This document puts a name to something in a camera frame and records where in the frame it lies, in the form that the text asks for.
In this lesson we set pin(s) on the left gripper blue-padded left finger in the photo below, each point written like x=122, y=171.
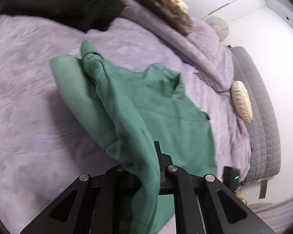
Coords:
x=91, y=204

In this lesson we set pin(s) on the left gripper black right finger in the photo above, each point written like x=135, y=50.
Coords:
x=205, y=204

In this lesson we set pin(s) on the green button-up shirt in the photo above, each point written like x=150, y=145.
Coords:
x=125, y=112

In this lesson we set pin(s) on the black device with green light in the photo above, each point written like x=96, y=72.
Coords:
x=231, y=178

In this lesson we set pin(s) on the lilac plush bed blanket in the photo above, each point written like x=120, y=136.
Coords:
x=42, y=145

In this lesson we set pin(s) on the beige pillow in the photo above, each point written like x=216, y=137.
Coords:
x=241, y=101

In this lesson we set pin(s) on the grey quilted headboard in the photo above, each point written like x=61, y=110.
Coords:
x=265, y=161

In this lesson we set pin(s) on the round floral cushion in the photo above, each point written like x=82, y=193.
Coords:
x=220, y=26

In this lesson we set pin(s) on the black garment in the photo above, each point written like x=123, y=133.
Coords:
x=83, y=15

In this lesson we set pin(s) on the brown fur garment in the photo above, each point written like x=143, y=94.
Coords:
x=173, y=12

